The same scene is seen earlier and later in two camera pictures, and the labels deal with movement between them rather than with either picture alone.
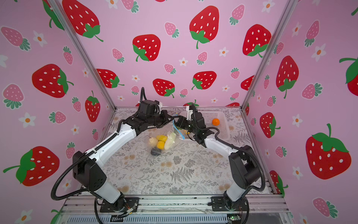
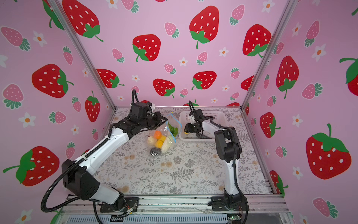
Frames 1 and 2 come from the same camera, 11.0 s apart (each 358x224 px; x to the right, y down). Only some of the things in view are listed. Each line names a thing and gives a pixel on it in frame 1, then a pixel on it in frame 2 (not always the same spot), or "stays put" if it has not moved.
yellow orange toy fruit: (161, 144) stays put
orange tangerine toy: (216, 122) to (157, 134)
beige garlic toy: (153, 141) stays put
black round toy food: (155, 151) stays put
